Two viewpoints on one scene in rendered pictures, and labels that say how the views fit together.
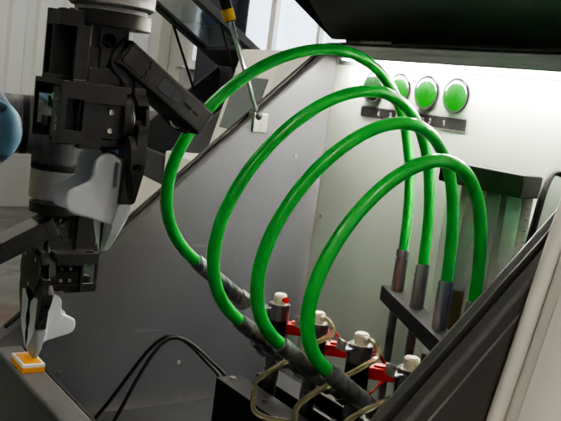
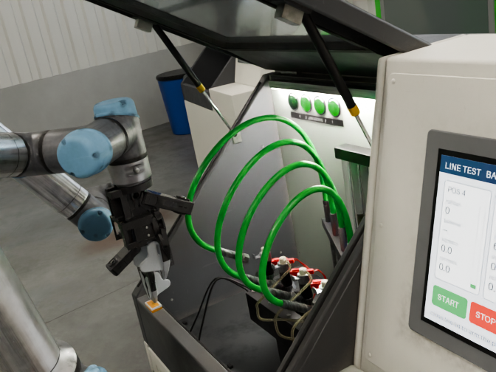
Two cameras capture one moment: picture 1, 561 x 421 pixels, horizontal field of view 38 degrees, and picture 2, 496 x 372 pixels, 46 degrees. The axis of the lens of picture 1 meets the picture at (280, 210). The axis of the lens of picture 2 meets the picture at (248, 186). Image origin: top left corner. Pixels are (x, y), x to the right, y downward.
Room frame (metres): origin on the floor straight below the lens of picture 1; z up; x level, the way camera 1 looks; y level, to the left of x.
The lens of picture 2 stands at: (-0.28, -0.19, 1.72)
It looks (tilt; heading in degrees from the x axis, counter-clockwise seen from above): 19 degrees down; 8
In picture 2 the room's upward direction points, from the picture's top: 10 degrees counter-clockwise
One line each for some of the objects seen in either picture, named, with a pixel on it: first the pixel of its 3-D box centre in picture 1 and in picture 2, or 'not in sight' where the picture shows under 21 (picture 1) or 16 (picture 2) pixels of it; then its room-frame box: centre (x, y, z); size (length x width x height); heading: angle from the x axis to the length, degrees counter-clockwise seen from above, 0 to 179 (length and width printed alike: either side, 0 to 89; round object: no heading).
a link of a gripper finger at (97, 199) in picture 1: (96, 203); (153, 263); (0.72, 0.16, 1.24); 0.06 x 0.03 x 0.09; 126
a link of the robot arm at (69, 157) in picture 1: (61, 126); not in sight; (1.06, 0.30, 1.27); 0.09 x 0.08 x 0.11; 112
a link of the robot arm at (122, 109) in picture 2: not in sight; (119, 131); (0.73, 0.17, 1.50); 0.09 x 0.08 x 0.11; 170
